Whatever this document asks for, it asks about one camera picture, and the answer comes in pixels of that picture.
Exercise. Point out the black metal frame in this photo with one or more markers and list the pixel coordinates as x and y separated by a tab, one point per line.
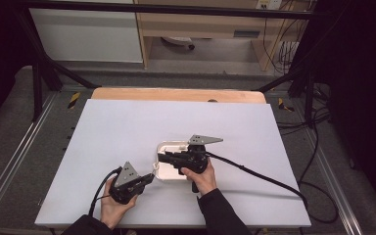
163	9

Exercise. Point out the white cabinet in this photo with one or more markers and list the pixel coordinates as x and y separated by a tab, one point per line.
88	32

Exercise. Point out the white power strip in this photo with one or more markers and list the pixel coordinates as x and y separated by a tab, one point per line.
269	4

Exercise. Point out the square clear petri dish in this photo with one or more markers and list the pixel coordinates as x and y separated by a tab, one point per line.
168	172

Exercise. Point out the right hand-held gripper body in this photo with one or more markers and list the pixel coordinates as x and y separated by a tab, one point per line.
197	156

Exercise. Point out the person's right hand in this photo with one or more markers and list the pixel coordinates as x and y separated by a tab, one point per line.
205	181

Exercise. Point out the person's left hand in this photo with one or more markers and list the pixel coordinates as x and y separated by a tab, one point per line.
112	210

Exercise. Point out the office chair base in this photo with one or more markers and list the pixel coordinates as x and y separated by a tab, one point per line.
179	40

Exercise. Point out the aluminium floor rail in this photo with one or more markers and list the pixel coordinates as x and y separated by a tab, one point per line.
336	182
19	153

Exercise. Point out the wooden table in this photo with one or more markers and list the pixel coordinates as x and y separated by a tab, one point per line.
176	95

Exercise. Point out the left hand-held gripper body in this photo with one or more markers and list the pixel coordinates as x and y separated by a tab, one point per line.
127	178

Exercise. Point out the yellow black striped tape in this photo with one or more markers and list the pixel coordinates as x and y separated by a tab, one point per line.
284	105
73	100

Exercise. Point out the light wooden desk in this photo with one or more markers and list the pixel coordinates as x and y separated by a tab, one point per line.
202	23

